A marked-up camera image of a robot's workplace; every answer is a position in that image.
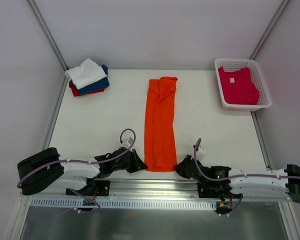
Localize orange t-shirt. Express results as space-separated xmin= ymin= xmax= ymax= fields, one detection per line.
xmin=144 ymin=76 xmax=178 ymax=172

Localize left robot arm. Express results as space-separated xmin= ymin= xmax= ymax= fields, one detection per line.
xmin=17 ymin=147 xmax=148 ymax=197

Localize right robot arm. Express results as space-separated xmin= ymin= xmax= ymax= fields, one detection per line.
xmin=173 ymin=155 xmax=300 ymax=204

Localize blue folded t-shirt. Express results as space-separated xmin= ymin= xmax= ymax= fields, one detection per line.
xmin=72 ymin=76 xmax=110 ymax=94

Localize red folded t-shirt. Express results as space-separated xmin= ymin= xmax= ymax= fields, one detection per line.
xmin=68 ymin=80 xmax=105 ymax=97

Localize pink t-shirt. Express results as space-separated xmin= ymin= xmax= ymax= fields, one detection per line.
xmin=218 ymin=67 xmax=260 ymax=105

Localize white plastic basket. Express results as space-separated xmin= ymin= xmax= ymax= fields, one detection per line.
xmin=214 ymin=58 xmax=272 ymax=112

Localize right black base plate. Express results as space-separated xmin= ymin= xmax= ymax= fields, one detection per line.
xmin=197 ymin=183 xmax=228 ymax=199

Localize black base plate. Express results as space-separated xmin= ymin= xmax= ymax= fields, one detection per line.
xmin=197 ymin=183 xmax=228 ymax=199
xmin=75 ymin=178 xmax=111 ymax=197

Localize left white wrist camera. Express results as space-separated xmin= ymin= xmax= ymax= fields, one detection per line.
xmin=121 ymin=137 xmax=135 ymax=149

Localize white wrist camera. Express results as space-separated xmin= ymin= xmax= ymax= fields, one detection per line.
xmin=121 ymin=137 xmax=135 ymax=149
xmin=195 ymin=145 xmax=206 ymax=161

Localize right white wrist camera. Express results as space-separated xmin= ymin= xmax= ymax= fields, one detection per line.
xmin=195 ymin=145 xmax=206 ymax=161

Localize aluminium mounting rail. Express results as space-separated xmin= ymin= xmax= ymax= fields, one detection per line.
xmin=29 ymin=178 xmax=292 ymax=202

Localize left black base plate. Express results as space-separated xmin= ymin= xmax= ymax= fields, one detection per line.
xmin=75 ymin=178 xmax=111 ymax=197

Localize white slotted cable duct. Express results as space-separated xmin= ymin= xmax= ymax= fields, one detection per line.
xmin=31 ymin=197 xmax=217 ymax=211

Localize right aluminium corner post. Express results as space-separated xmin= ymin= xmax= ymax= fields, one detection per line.
xmin=249 ymin=0 xmax=291 ymax=60

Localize aluminium corner post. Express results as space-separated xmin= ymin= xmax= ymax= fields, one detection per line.
xmin=25 ymin=0 xmax=69 ymax=71
xmin=249 ymin=0 xmax=291 ymax=60

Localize left aluminium corner post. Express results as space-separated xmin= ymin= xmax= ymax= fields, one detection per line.
xmin=25 ymin=0 xmax=69 ymax=71

